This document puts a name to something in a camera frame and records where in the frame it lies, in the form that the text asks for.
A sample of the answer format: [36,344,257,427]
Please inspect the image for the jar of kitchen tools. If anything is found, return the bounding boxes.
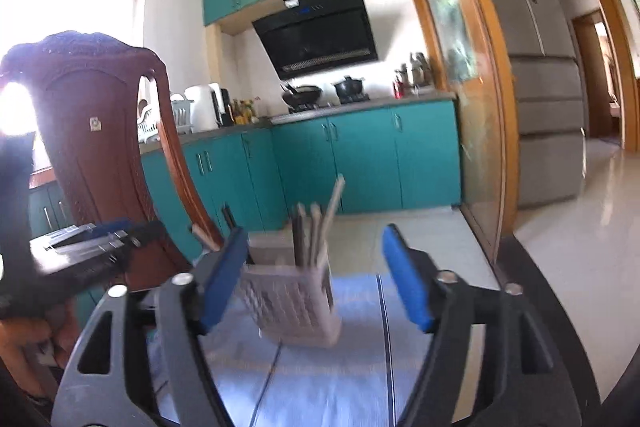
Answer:
[409,52,437,88]

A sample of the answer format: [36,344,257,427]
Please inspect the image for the blue striped tablecloth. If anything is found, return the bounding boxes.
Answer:
[145,274,493,427]

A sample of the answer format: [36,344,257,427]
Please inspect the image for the beige square chopstick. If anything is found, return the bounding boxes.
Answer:
[309,203,324,266]
[191,223,221,253]

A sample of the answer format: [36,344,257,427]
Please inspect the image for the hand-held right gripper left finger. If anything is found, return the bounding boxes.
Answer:
[55,227,251,427]

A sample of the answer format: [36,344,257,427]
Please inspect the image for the carved wooden chair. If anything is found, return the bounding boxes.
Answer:
[0,32,226,294]

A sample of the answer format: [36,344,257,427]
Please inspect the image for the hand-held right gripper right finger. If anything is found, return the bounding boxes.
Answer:
[381,223,573,427]

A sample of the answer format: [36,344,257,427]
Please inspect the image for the black cooking pot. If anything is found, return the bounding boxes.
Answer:
[333,76,367,102]

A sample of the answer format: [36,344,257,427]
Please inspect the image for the wooden framed glass door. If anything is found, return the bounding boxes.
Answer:
[400,0,521,264]

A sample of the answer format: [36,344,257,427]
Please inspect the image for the grey refrigerator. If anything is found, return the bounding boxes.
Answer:
[467,0,589,210]

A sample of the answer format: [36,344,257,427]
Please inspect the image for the black range hood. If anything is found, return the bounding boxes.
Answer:
[251,0,379,80]

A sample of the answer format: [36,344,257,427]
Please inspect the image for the white plastic utensil holder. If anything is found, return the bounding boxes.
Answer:
[237,232,343,349]

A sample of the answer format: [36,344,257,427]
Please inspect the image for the kitchen window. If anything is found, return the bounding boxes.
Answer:
[0,0,146,188]

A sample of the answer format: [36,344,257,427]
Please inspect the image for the white dish rack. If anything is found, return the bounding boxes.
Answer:
[137,98,194,144]

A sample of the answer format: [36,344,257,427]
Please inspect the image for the black wok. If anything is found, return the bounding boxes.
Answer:
[280,82,324,108]

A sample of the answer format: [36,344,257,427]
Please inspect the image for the gas stove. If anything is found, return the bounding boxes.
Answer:
[287,94,373,114]

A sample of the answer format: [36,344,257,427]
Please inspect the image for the teal base kitchen cabinets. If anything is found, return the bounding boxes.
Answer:
[30,99,462,238]

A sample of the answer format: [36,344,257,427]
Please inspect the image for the wooden doorway frame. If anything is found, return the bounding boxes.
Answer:
[540,0,640,152]

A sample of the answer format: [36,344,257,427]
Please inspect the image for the black kitchen appliance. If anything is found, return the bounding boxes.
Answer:
[218,88,236,128]

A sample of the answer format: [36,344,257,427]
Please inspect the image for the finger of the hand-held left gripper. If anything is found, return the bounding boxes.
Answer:
[119,221,172,259]
[87,218,136,239]

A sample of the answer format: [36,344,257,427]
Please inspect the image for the group of condiment bottles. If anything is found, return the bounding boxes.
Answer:
[232,99,264,126]

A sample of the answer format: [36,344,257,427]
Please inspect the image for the white kitchen appliance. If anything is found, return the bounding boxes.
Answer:
[184,84,221,132]

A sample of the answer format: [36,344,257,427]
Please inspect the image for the person's left hand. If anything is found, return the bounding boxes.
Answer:
[0,307,78,400]

